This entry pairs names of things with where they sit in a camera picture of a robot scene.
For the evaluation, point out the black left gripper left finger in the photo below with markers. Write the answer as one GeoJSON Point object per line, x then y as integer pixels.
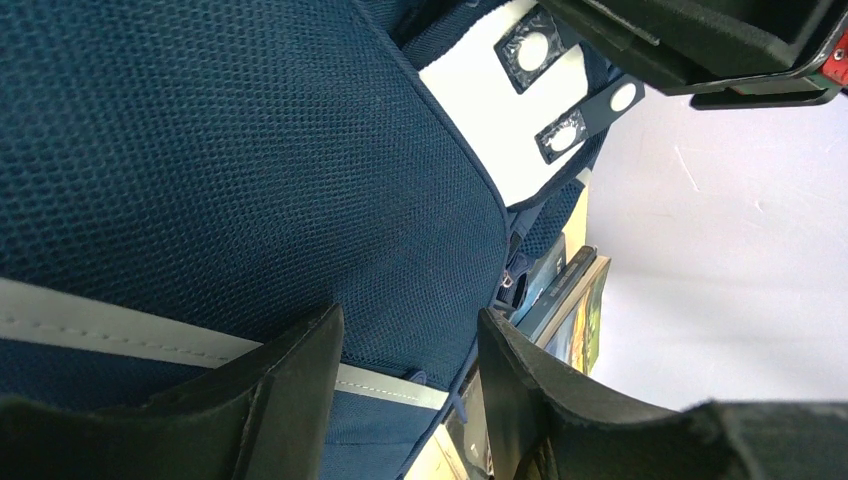
{"type": "Point", "coordinates": [263, 415]}

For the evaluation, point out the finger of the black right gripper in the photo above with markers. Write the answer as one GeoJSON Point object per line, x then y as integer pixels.
{"type": "Point", "coordinates": [743, 54]}

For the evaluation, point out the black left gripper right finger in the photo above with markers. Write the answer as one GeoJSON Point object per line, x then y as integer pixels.
{"type": "Point", "coordinates": [546, 420]}

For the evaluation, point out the navy blue student backpack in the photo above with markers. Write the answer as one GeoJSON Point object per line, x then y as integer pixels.
{"type": "Point", "coordinates": [182, 181]}

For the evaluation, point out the blue Animal Farm book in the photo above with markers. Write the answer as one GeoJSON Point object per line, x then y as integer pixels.
{"type": "Point", "coordinates": [564, 317]}

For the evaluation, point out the yellow book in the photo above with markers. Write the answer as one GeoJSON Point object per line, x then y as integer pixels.
{"type": "Point", "coordinates": [438, 460]}

